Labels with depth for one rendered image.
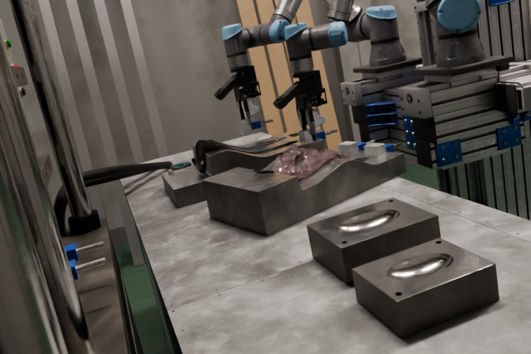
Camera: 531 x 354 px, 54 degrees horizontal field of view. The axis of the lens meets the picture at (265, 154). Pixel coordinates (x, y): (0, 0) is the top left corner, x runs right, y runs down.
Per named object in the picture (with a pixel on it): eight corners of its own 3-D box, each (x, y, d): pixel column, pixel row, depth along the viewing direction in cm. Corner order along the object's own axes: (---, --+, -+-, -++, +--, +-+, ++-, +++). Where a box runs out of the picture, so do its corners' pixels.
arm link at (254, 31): (281, 42, 194) (257, 47, 188) (265, 45, 203) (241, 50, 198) (277, 20, 192) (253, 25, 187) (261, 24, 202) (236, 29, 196)
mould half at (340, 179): (341, 164, 169) (336, 131, 167) (406, 171, 148) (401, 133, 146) (210, 218, 142) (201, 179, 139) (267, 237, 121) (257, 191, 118)
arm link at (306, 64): (294, 61, 165) (284, 61, 173) (297, 75, 166) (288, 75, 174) (315, 56, 167) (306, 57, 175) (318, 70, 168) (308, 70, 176)
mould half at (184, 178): (297, 154, 195) (290, 118, 192) (328, 165, 171) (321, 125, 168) (165, 190, 181) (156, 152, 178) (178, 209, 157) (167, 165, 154)
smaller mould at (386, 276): (443, 269, 90) (439, 237, 89) (499, 299, 78) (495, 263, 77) (356, 302, 85) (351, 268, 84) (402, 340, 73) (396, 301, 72)
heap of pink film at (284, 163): (319, 158, 159) (314, 133, 157) (362, 162, 144) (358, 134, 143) (250, 185, 144) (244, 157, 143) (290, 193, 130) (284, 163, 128)
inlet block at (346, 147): (369, 148, 170) (367, 133, 168) (381, 150, 166) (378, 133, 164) (340, 160, 162) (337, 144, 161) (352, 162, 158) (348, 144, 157)
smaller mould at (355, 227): (397, 227, 111) (393, 197, 110) (442, 250, 97) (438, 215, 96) (312, 257, 105) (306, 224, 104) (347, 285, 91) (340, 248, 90)
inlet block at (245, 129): (271, 126, 204) (269, 112, 202) (276, 127, 199) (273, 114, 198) (239, 134, 200) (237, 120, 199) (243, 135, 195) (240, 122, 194)
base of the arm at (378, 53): (395, 59, 225) (392, 35, 223) (413, 58, 211) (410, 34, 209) (363, 66, 222) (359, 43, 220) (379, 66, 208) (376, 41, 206)
